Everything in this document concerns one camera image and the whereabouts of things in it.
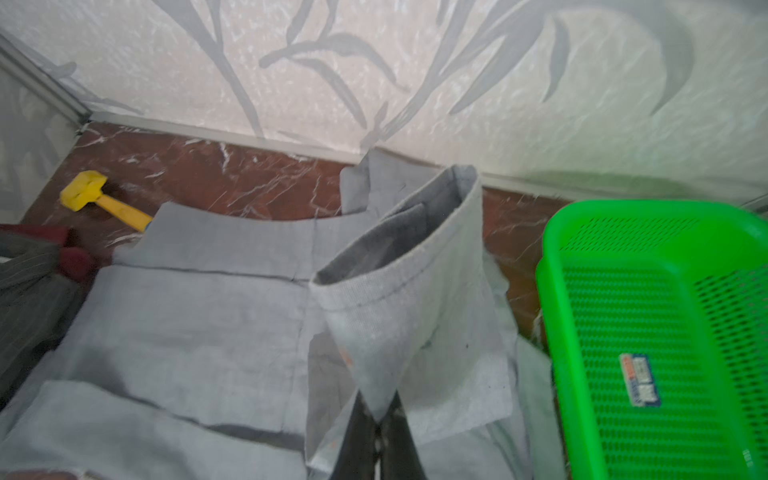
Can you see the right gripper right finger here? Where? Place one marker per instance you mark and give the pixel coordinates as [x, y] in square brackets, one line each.
[398, 455]

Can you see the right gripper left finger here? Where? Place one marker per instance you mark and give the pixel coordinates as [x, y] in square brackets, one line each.
[358, 454]

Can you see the light grey long sleeve shirt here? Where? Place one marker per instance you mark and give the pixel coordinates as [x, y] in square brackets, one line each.
[225, 348]

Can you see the green plastic basket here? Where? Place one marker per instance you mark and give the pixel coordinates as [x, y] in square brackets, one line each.
[685, 283]

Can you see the basket barcode sticker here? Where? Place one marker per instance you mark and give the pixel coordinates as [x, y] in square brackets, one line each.
[639, 380]

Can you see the dark striped folded shirt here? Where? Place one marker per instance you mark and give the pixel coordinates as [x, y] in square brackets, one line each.
[38, 303]

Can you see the yellow toy hammer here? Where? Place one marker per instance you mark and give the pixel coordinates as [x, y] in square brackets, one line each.
[86, 188]

